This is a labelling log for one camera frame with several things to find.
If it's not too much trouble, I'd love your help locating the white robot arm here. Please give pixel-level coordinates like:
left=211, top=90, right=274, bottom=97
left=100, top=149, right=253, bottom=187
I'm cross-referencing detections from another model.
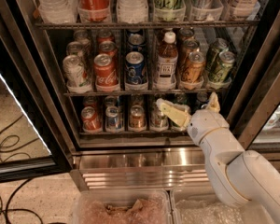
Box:
left=156, top=93, right=280, bottom=224

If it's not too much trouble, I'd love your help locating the gold can bottom shelf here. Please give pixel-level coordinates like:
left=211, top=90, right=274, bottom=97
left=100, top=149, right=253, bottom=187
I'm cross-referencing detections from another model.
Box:
left=129, top=105, right=146, bottom=130

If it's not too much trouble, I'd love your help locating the red can bottom shelf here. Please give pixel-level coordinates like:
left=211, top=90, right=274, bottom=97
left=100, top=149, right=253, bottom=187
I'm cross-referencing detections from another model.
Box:
left=81, top=106, right=101, bottom=132

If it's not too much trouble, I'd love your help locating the blue white can bottom shelf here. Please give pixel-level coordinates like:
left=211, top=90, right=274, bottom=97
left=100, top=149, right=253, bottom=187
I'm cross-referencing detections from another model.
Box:
left=105, top=106, right=122, bottom=132

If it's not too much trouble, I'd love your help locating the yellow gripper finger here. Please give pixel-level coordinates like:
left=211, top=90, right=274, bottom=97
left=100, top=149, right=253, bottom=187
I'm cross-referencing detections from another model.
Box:
left=206, top=92, right=220, bottom=113
left=156, top=98, right=191, bottom=128

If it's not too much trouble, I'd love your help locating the front gold can middle shelf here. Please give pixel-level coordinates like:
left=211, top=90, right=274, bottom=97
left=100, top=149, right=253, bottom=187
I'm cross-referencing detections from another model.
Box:
left=181, top=51, right=206, bottom=83

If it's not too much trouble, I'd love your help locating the middle red cola can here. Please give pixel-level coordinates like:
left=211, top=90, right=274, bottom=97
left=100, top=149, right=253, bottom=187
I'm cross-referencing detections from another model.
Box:
left=98, top=41, right=118, bottom=62

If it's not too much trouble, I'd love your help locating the left clear plastic bin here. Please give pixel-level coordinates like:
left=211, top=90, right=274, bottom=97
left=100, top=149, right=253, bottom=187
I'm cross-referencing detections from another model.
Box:
left=71, top=189, right=173, bottom=224

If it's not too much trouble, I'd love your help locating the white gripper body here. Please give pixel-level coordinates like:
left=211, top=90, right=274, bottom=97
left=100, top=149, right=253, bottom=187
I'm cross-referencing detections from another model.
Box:
left=188, top=109, right=230, bottom=146

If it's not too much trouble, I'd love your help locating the brown tea bottle white cap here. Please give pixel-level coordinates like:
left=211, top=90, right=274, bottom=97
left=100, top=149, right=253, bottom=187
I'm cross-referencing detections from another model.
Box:
left=155, top=31, right=178, bottom=86

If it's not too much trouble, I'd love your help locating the clear bottle top left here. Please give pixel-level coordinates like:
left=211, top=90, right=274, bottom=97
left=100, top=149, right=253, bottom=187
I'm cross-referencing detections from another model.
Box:
left=38, top=0, right=78, bottom=24

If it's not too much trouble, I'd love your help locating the clear bottle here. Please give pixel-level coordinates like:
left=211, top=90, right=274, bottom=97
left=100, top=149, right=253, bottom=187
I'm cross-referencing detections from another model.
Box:
left=38, top=0, right=78, bottom=24
left=116, top=0, right=148, bottom=23

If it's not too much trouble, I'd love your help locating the black floor cable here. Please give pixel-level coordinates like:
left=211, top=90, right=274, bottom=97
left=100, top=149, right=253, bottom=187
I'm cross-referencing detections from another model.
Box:
left=0, top=177, right=45, bottom=224

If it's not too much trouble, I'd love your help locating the front red cola can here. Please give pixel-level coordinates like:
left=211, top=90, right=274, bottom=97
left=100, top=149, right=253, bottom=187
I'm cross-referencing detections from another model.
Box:
left=94, top=53, right=118, bottom=87

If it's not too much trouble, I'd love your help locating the green can shelf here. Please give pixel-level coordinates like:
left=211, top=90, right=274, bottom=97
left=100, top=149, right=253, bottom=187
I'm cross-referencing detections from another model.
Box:
left=205, top=38, right=229, bottom=71
left=171, top=121, right=186, bottom=132
left=208, top=51, right=235, bottom=83

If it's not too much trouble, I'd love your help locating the clear bottle top middle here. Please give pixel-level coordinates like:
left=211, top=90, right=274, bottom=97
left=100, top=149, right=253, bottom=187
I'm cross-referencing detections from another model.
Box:
left=116, top=0, right=148, bottom=23

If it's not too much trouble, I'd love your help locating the right clear plastic bin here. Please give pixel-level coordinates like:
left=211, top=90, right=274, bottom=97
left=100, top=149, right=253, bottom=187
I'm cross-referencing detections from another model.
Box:
left=170, top=186, right=274, bottom=224

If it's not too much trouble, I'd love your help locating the clear plastic bin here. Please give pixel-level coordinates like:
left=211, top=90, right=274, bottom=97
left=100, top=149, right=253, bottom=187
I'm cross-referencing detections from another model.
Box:
left=170, top=186, right=274, bottom=224
left=71, top=189, right=173, bottom=224

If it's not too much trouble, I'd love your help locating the front white can middle shelf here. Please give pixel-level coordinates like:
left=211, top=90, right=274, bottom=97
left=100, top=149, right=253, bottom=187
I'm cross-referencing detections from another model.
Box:
left=63, top=55, right=90, bottom=88

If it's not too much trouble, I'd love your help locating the gold can shelf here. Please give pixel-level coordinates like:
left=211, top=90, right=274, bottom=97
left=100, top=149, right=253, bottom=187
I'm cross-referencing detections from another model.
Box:
left=178, top=39, right=200, bottom=68
left=129, top=105, right=146, bottom=130
left=181, top=51, right=206, bottom=83

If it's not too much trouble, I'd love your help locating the red cola can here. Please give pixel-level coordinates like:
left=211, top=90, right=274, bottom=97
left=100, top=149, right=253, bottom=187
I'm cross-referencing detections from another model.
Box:
left=98, top=41, right=118, bottom=62
left=94, top=53, right=118, bottom=87

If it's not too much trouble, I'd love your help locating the open glass fridge door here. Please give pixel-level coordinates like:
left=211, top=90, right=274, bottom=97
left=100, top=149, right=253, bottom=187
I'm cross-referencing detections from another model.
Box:
left=0, top=0, right=73, bottom=183

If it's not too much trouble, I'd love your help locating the green can bottom shelf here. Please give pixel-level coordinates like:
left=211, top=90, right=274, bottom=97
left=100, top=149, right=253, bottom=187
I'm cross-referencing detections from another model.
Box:
left=171, top=121, right=186, bottom=132

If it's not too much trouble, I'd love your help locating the front blue can middle shelf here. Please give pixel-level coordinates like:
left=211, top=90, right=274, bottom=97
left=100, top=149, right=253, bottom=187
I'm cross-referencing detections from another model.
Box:
left=125, top=51, right=145, bottom=85

